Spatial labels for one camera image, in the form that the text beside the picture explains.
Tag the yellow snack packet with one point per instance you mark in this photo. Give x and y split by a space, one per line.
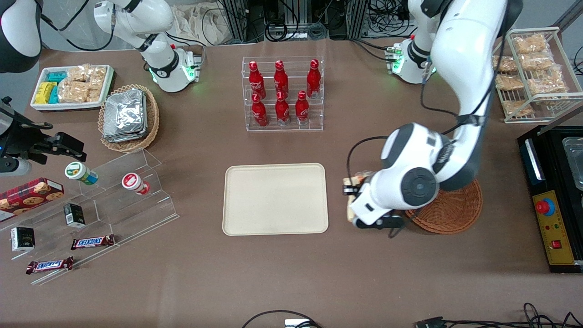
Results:
44 93

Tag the cream rectangular tray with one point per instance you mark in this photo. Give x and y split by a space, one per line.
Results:
275 200

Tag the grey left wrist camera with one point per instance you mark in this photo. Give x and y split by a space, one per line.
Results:
382 222

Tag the triangular sandwich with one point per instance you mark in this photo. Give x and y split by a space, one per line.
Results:
351 205

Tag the green lid yogurt cup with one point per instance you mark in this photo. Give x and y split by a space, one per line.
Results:
77 171

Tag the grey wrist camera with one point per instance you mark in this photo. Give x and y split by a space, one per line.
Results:
13 167
382 222

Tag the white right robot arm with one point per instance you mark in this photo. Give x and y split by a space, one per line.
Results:
136 18

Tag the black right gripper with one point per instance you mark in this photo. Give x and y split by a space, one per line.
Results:
22 140

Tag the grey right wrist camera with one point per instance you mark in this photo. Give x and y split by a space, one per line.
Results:
13 167

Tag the clear plastic container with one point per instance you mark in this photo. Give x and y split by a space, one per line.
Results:
575 159

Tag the beige cloth bag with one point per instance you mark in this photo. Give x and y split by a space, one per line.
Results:
200 23

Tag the aluminium profile frame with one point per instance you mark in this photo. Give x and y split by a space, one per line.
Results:
237 18

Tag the bagged fried snack packet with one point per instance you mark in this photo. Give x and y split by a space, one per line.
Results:
518 108
509 82
537 61
546 82
530 44
506 64

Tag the clear acrylic bottle rack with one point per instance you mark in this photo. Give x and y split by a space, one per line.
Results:
291 127

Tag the red lid yogurt cup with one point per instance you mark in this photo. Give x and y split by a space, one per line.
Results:
132 182

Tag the yellow control panel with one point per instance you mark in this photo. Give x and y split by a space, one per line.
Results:
553 228

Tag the brown snickers bar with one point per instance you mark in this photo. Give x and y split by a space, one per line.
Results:
92 242
49 265

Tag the clear acrylic stepped stand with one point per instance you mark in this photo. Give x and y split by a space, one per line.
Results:
136 214

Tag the red cola bottle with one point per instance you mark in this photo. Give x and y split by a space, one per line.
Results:
302 109
256 82
313 79
282 111
259 114
281 79

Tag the clear bagged cracker packet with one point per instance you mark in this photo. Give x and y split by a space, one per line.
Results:
78 73
94 92
73 92
98 75

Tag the brown round wicker basket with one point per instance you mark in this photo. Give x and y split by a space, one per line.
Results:
455 214

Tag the small black tea box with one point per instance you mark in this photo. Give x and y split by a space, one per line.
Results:
74 215
23 239

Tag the silver foil pack stack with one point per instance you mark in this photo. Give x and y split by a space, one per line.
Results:
125 114

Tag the light tan wicker basket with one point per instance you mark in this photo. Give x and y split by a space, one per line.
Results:
152 118

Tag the red tartan cookie box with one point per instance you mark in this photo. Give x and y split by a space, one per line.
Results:
27 198

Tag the red emergency stop button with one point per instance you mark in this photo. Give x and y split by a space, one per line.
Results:
544 207

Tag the teal snack packet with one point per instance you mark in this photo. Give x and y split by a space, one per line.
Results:
54 94
57 77

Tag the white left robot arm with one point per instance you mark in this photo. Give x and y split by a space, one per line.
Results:
469 45

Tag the black control box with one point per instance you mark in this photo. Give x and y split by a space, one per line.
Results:
530 173

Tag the white rectangular snack tray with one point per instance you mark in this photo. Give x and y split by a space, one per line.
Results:
68 106

